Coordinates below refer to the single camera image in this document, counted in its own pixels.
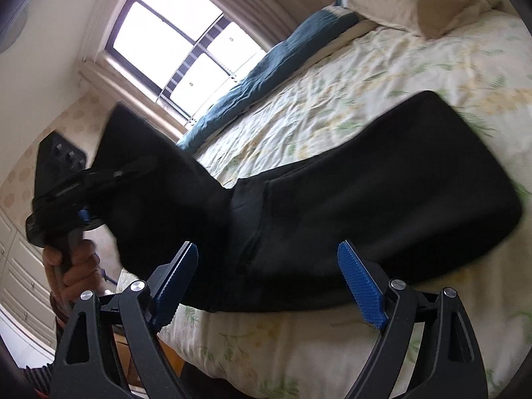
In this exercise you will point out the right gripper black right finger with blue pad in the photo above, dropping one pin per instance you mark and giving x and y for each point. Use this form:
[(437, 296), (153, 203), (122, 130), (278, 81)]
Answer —
[(432, 331)]

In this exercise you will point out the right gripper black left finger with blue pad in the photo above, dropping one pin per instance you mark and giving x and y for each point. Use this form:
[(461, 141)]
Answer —
[(87, 364)]

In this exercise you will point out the black pants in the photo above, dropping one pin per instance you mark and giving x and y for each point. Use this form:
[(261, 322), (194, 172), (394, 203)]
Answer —
[(416, 192)]

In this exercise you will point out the person's left hand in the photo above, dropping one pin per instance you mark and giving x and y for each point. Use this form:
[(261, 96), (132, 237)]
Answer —
[(84, 274)]

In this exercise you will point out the white cabinet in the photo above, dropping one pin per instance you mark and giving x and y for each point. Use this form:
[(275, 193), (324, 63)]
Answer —
[(25, 293)]

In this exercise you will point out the floral white bed sheet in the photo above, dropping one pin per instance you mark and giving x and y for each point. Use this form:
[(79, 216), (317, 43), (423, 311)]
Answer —
[(484, 71)]

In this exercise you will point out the teal quilted blanket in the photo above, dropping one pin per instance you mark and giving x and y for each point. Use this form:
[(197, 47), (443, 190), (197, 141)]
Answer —
[(281, 62)]

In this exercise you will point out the beige pillow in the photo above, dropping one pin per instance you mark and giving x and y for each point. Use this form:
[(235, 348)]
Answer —
[(424, 0)]

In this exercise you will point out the window with dark frame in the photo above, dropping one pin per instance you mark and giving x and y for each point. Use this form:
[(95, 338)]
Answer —
[(186, 53)]

